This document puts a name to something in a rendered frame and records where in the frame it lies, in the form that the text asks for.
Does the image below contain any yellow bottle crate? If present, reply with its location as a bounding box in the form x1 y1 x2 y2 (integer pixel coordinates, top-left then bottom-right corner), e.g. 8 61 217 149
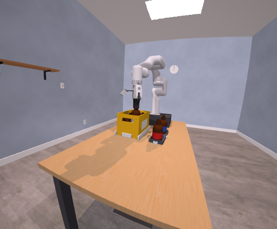
117 109 150 139

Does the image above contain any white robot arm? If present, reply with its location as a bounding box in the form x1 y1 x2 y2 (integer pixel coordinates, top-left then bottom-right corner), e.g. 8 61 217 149
131 55 167 115

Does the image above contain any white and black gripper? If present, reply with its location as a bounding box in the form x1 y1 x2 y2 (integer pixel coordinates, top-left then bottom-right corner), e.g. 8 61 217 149
132 84 142 109

